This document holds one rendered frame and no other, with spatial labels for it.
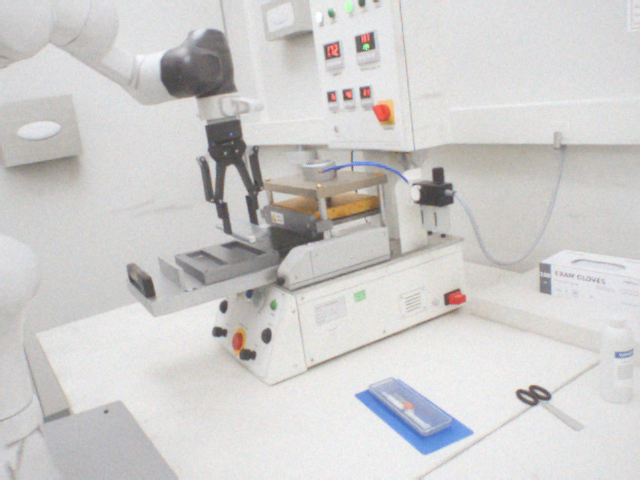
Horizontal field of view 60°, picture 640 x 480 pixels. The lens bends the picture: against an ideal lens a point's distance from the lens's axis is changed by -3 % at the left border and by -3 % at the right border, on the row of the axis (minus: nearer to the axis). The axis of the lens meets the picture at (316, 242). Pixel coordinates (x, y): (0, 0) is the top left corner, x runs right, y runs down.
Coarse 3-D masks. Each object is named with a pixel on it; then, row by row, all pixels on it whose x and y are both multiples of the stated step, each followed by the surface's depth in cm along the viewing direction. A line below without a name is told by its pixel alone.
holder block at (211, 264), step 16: (240, 240) 131; (176, 256) 125; (192, 256) 126; (208, 256) 124; (224, 256) 119; (240, 256) 117; (256, 256) 115; (272, 256) 116; (192, 272) 116; (208, 272) 109; (224, 272) 111; (240, 272) 113
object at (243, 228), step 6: (234, 222) 128; (240, 222) 127; (246, 222) 126; (234, 228) 122; (240, 228) 121; (246, 228) 121; (252, 228) 120; (258, 228) 119; (264, 228) 118; (240, 234) 116; (246, 234) 115; (252, 234) 115
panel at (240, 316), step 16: (256, 288) 124; (272, 288) 118; (240, 304) 129; (224, 320) 135; (240, 320) 128; (256, 320) 121; (272, 320) 115; (256, 336) 120; (272, 336) 114; (272, 352) 113; (256, 368) 117
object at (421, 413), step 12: (372, 384) 104; (384, 384) 103; (396, 384) 102; (384, 396) 99; (396, 396) 98; (408, 396) 98; (396, 408) 94; (408, 408) 94; (420, 408) 94; (432, 408) 93; (420, 420) 90; (432, 420) 90; (444, 420) 89
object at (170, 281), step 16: (160, 256) 120; (160, 272) 123; (176, 272) 110; (256, 272) 114; (272, 272) 115; (128, 288) 122; (160, 288) 111; (176, 288) 110; (208, 288) 109; (224, 288) 110; (240, 288) 112; (144, 304) 110; (160, 304) 104; (176, 304) 106; (192, 304) 108
